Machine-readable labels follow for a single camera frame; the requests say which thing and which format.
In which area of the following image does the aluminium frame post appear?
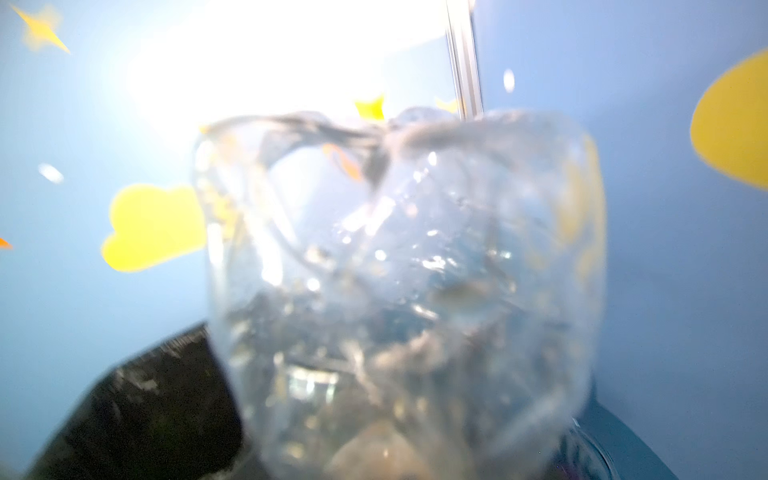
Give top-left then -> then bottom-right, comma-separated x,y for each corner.
445,0 -> 483,120

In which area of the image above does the black bin liner bag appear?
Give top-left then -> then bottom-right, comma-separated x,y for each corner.
26,323 -> 243,480

